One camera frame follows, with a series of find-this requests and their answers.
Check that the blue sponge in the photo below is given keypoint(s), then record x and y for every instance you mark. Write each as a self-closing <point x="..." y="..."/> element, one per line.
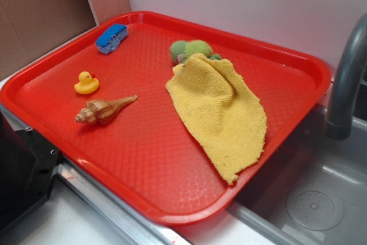
<point x="110" y="39"/>

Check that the brown spiral seashell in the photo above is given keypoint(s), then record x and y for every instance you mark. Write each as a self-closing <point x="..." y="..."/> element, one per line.
<point x="102" y="111"/>

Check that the brown cardboard panel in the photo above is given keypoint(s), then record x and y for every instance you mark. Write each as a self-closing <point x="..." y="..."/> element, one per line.
<point x="32" y="28"/>

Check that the green plush animal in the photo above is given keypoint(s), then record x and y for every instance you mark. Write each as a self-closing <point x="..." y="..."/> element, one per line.
<point x="181" y="50"/>

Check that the grey toy sink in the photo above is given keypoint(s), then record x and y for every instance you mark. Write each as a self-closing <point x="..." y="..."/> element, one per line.
<point x="312" y="190"/>

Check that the yellow rubber duck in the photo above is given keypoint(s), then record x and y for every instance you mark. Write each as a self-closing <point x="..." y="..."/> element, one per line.
<point x="87" y="84"/>

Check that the yellow knitted cloth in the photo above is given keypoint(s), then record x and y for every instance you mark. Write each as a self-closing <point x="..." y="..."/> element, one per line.
<point x="219" y="110"/>

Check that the red plastic tray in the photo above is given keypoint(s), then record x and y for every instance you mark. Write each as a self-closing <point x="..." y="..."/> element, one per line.
<point x="145" y="155"/>

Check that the grey faucet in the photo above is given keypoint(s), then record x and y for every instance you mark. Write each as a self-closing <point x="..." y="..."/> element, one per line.
<point x="348" y="93"/>

